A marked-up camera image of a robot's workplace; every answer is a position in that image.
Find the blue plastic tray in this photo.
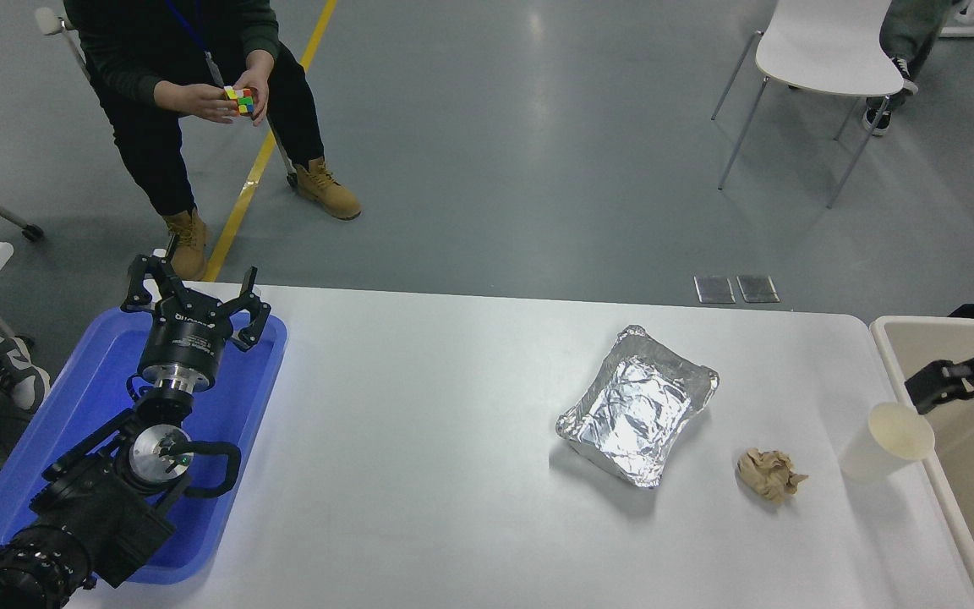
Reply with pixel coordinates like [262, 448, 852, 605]
[0, 306, 289, 586]

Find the person's right hand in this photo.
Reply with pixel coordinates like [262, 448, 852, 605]
[164, 81, 241, 125]

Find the crumpled tan paper ball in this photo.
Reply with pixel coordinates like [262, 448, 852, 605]
[736, 448, 810, 507]

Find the grey office chair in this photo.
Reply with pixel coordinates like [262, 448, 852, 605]
[35, 7, 300, 189]

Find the white plastic chair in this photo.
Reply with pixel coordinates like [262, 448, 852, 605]
[711, 0, 906, 210]

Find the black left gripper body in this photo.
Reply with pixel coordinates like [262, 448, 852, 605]
[139, 296, 235, 379]

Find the silver foil tray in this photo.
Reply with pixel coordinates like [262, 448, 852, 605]
[556, 326, 720, 490]

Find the pale paper cup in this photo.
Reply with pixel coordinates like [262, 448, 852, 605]
[839, 401, 936, 484]

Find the person's left hand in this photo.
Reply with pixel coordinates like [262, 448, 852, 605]
[232, 51, 276, 128]

